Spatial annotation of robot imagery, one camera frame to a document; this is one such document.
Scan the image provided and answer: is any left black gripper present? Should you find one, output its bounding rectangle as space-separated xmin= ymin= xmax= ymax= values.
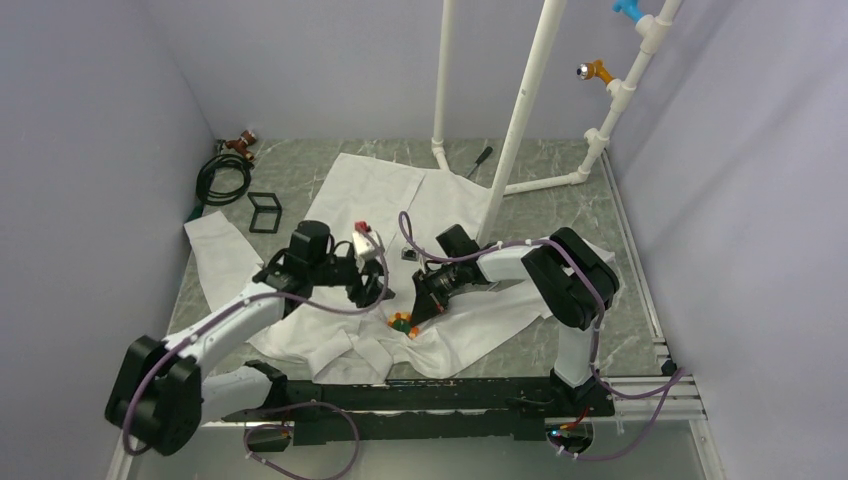
xmin=309 ymin=254 xmax=395 ymax=308

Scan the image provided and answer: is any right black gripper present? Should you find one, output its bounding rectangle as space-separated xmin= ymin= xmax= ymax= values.
xmin=409 ymin=260 xmax=464 ymax=328

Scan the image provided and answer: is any white button shirt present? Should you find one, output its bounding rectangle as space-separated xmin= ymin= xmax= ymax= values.
xmin=183 ymin=151 xmax=614 ymax=386

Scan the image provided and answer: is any orange yellow flower brooch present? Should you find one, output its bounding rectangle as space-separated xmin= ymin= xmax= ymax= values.
xmin=387 ymin=312 xmax=420 ymax=339

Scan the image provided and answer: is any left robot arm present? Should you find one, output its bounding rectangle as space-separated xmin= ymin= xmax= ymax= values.
xmin=105 ymin=220 xmax=394 ymax=456

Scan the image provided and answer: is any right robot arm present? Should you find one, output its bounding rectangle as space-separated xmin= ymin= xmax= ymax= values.
xmin=409 ymin=224 xmax=620 ymax=415

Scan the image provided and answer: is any brown toy figure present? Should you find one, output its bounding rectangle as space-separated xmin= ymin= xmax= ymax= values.
xmin=224 ymin=130 xmax=257 ymax=162

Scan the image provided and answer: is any orange hook on rack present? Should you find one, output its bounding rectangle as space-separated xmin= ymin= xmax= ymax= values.
xmin=576 ymin=59 xmax=615 ymax=85

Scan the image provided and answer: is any white pvc pipe rack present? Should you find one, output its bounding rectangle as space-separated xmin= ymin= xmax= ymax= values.
xmin=430 ymin=0 xmax=684 ymax=243

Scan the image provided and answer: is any blue hook on rack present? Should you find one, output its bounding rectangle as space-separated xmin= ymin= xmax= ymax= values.
xmin=612 ymin=0 xmax=645 ymax=24

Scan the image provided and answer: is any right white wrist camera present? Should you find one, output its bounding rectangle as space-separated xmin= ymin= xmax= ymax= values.
xmin=401 ymin=247 xmax=419 ymax=261

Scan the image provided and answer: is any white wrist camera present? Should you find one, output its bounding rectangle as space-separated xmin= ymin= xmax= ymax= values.
xmin=401 ymin=247 xmax=419 ymax=261
xmin=351 ymin=221 xmax=384 ymax=262

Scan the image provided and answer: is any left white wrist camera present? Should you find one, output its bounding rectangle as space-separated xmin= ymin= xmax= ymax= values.
xmin=351 ymin=221 xmax=384 ymax=262

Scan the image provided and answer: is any black wire frame stand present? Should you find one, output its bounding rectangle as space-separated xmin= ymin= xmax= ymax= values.
xmin=247 ymin=191 xmax=283 ymax=234

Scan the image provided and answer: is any coiled black cable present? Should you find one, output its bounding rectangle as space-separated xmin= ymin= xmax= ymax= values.
xmin=195 ymin=153 xmax=254 ymax=207

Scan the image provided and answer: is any black handled screwdriver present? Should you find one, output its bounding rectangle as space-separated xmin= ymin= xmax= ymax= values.
xmin=464 ymin=146 xmax=493 ymax=178

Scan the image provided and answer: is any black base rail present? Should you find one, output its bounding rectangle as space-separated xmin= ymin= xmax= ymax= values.
xmin=225 ymin=374 xmax=615 ymax=446

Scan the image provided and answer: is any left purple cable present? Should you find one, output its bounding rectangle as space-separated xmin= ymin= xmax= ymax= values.
xmin=121 ymin=231 xmax=392 ymax=480

